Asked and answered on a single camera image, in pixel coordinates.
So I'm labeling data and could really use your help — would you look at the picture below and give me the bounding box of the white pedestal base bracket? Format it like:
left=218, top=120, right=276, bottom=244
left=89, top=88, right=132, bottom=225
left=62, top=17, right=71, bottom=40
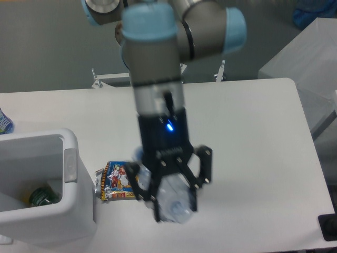
left=93, top=62, right=186, bottom=93

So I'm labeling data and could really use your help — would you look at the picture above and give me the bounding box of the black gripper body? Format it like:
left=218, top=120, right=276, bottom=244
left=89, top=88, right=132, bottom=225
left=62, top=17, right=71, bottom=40
left=138, top=108, right=193, bottom=177

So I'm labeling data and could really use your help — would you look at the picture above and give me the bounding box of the grey covered box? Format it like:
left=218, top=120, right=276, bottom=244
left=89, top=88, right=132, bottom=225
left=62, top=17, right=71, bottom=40
left=258, top=18, right=336, bottom=139

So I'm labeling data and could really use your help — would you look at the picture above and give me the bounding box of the clear plastic water bottle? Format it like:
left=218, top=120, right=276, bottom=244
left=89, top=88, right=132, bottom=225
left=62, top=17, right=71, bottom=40
left=131, top=147, right=198, bottom=224

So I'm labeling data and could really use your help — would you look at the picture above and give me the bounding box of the silver clamp bolt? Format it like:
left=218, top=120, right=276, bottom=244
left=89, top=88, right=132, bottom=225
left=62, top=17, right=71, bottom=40
left=214, top=59, right=226, bottom=82

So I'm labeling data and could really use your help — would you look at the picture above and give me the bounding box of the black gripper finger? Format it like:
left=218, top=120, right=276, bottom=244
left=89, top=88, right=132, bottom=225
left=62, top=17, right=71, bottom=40
left=125, top=161, right=163, bottom=222
left=176, top=145, right=213, bottom=212

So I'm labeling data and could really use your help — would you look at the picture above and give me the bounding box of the white trash can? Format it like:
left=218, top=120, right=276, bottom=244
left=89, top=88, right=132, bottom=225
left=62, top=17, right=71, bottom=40
left=1, top=129, right=96, bottom=245

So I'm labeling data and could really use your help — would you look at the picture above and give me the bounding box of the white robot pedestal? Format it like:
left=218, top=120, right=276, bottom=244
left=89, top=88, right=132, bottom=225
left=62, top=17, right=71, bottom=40
left=114, top=21, right=124, bottom=46

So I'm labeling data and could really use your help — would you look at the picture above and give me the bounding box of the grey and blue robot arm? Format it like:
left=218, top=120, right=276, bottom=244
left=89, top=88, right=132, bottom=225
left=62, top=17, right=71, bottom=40
left=82, top=1, right=247, bottom=223

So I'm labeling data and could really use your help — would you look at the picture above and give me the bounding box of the blue bag in corner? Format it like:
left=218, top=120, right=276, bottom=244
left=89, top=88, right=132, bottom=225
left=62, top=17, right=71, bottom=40
left=292, top=0, right=336, bottom=30

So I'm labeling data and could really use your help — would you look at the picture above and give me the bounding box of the blue labelled bottle at edge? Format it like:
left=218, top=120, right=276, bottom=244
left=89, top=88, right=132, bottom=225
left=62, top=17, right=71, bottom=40
left=0, top=109, right=14, bottom=135

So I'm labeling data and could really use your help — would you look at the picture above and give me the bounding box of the blue snack bag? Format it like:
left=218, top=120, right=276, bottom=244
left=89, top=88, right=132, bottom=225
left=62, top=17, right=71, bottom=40
left=95, top=161, right=135, bottom=201

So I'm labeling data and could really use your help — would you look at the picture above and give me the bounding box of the black device at table edge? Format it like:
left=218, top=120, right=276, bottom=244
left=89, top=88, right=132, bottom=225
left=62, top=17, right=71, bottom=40
left=318, top=213, right=336, bottom=241

